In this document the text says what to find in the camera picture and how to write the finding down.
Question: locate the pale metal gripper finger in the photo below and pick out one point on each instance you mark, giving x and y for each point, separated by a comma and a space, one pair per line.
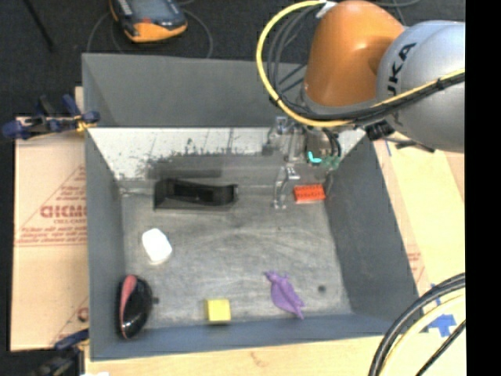
278, 194
293, 173

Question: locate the orange-red toy brick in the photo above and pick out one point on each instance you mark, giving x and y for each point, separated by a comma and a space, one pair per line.
309, 193

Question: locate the grey metal bin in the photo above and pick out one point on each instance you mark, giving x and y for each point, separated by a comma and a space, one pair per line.
242, 249

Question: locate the black stapler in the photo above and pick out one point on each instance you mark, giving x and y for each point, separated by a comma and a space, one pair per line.
195, 194

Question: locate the purple toy animal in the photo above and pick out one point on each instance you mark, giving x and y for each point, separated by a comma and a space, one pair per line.
285, 294

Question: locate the yellow cube block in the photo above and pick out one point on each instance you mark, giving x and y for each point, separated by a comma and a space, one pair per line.
218, 310

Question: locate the black and pink computer mouse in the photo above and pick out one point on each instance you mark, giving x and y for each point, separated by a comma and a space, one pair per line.
135, 308

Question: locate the brown cardboard board, red print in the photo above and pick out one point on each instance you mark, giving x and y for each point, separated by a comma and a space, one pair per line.
47, 249

